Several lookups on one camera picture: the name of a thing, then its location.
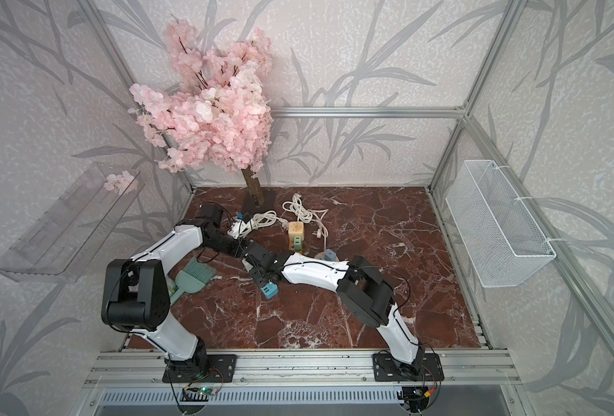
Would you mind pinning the teal power strip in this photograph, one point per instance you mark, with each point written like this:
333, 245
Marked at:
270, 290

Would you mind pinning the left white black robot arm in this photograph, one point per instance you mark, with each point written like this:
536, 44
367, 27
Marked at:
136, 298

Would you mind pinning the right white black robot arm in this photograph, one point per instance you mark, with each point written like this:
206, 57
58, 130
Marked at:
361, 287

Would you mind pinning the beige cube charger plug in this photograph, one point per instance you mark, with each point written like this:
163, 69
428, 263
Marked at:
296, 229

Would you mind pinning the round pink power socket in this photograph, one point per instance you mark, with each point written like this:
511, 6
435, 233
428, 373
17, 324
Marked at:
320, 256

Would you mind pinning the blue charger plug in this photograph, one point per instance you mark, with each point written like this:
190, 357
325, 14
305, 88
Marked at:
329, 255

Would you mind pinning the pink cherry blossom tree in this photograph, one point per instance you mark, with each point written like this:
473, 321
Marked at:
220, 113

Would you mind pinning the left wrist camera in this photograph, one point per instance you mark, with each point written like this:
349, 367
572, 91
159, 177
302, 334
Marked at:
240, 228

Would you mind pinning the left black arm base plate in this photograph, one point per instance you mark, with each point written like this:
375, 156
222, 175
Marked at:
214, 368

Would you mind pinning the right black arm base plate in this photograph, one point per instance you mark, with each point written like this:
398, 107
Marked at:
427, 368

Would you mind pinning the clear acrylic wall shelf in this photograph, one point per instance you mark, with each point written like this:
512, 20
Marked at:
58, 248

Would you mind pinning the white wire mesh basket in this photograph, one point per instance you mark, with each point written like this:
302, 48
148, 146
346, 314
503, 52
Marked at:
504, 243

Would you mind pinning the aluminium front rail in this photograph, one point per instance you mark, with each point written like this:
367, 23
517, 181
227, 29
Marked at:
305, 367

